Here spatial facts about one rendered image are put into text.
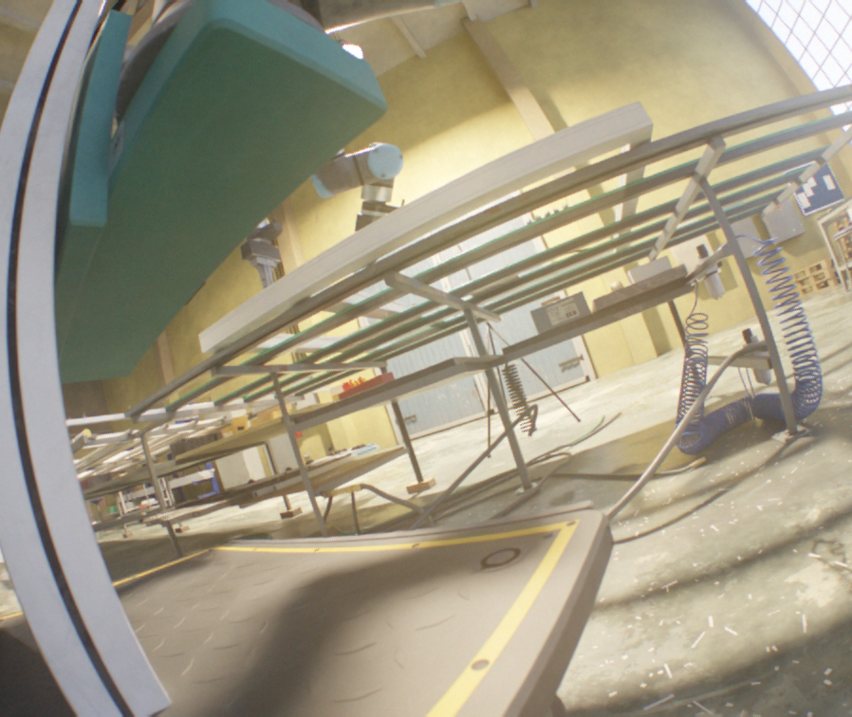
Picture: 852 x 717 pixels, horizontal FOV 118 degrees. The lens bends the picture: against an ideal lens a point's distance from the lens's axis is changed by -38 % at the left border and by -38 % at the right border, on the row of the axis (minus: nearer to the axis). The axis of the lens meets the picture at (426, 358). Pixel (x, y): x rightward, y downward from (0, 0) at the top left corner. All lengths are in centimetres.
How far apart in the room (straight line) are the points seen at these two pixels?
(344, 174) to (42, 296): 87
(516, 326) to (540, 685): 740
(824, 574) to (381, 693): 66
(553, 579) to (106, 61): 55
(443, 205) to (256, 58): 78
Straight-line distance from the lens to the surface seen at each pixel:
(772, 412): 151
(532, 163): 98
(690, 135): 111
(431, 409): 801
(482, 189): 98
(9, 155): 36
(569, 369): 742
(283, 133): 32
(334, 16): 47
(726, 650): 65
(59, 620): 26
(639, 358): 713
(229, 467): 1112
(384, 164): 105
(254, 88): 28
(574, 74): 948
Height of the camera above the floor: 44
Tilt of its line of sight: 7 degrees up
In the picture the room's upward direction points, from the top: 19 degrees counter-clockwise
